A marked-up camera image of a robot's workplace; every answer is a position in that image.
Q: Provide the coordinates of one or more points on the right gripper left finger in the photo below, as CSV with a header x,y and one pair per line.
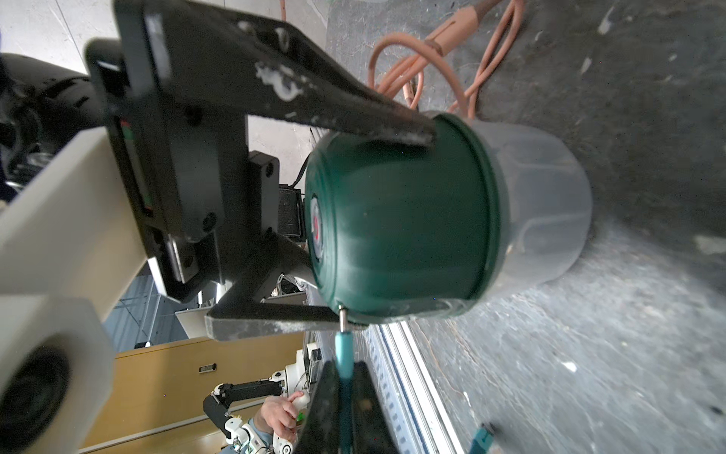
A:
x,y
321,430

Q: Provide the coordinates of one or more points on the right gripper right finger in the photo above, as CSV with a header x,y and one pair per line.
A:
x,y
370,431

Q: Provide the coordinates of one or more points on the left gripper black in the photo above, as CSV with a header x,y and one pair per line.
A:
x,y
174,91

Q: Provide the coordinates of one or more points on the green cordless meat grinder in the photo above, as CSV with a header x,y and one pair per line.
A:
x,y
399,232

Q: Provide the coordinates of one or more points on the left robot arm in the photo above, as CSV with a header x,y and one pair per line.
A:
x,y
43,107

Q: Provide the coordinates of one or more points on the background operator hand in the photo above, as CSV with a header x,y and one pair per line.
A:
x,y
278,415

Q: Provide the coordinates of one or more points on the wooden cabinet in background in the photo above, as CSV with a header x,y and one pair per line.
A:
x,y
156,402

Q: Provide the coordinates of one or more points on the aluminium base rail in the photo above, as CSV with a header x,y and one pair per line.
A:
x,y
411,402

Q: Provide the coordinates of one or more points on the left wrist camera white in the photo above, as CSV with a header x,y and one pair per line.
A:
x,y
69,250

